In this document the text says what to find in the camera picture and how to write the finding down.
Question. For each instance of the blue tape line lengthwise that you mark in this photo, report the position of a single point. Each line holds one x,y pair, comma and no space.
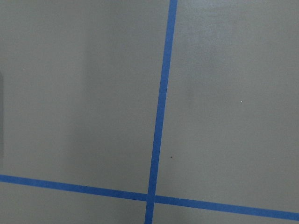
162,94

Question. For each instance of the blue tape line crosswise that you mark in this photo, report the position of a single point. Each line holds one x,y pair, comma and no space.
158,199

